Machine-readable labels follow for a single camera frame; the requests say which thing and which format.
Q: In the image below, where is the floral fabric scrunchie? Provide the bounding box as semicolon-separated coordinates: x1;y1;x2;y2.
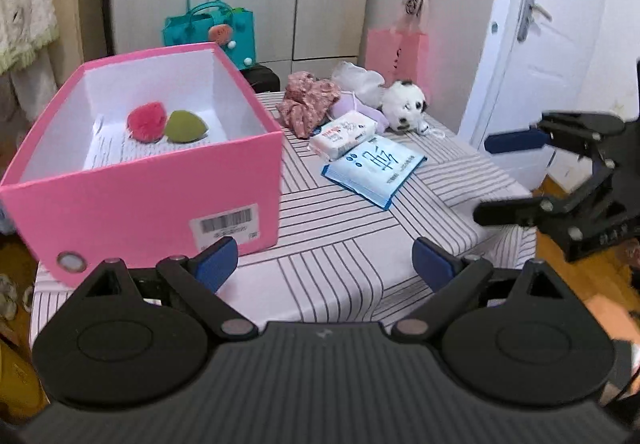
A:
276;71;342;140

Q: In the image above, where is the teal felt tote bag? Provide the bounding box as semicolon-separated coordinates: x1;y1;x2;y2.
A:
161;0;257;71

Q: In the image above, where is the floral slipper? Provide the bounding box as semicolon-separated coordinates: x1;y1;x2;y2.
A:
0;274;35;325

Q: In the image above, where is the white tissue pack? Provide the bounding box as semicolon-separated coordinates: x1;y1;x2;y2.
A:
307;110;378;161

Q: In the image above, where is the black suitcase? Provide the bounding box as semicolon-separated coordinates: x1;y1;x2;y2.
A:
240;64;281;93

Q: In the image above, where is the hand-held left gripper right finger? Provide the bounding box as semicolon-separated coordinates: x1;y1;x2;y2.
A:
391;236;566;345

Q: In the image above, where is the pink paper gift bag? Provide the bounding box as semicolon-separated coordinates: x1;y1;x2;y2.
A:
364;0;430;87

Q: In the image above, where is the pink cardboard box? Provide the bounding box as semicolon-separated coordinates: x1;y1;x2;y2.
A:
0;42;285;290

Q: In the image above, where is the red pompom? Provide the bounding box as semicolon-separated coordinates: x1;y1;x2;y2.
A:
126;103;168;142

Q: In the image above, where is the white door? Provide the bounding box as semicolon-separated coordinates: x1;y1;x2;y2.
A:
457;0;608;160

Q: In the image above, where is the green makeup sponge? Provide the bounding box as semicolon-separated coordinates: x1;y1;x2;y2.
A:
165;110;210;143

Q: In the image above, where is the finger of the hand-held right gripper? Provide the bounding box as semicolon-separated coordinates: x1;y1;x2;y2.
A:
484;110;628;170
472;168;617;228

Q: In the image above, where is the silver door handle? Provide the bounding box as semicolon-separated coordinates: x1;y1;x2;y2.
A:
517;0;553;42

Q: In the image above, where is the white panda plush toy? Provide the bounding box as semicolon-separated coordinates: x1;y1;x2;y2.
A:
381;80;446;141

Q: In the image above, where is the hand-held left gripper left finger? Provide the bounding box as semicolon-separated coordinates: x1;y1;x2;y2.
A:
75;236;258;342

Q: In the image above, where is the blue wet wipes pack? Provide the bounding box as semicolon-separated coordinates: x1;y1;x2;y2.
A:
320;134;428;211

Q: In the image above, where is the printed paper sheet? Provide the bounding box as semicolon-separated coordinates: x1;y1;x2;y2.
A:
82;116;228;170

